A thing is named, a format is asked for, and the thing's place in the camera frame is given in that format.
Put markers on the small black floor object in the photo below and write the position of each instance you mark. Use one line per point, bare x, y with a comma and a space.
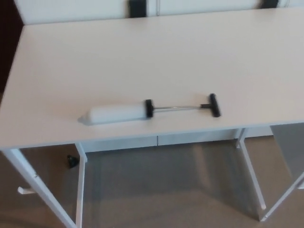
72, 162

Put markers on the white partition panel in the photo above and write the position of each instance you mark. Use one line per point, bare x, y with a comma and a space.
202, 6
71, 9

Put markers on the black partition bracket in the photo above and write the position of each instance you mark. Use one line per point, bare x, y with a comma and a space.
275, 2
138, 8

